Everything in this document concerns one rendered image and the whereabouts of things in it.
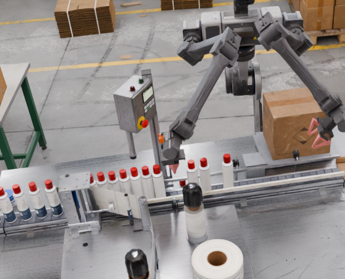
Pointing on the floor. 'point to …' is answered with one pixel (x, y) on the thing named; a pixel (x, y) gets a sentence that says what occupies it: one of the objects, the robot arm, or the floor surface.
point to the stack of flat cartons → (85, 17)
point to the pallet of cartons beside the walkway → (328, 18)
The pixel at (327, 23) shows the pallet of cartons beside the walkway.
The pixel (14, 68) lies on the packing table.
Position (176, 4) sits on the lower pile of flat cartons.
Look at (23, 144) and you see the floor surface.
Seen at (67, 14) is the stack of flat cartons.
